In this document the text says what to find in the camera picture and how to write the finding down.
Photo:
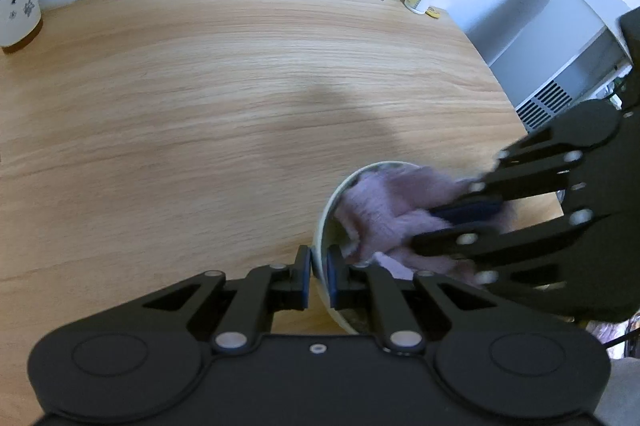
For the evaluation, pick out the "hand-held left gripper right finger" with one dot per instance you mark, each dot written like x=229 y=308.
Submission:
x=334 y=280

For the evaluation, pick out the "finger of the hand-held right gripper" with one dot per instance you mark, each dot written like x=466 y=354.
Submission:
x=500 y=241
x=530 y=173

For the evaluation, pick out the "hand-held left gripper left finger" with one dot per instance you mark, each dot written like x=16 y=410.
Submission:
x=302 y=280

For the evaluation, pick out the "pale green ceramic bowl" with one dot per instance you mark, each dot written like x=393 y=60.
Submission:
x=320 y=291

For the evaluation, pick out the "pink fuzzy cloth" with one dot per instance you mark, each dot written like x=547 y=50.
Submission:
x=390 y=206

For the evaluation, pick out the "white vented appliance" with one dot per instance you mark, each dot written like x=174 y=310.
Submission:
x=565 y=55

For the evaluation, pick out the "small yellow tag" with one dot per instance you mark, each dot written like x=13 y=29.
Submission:
x=433 y=12

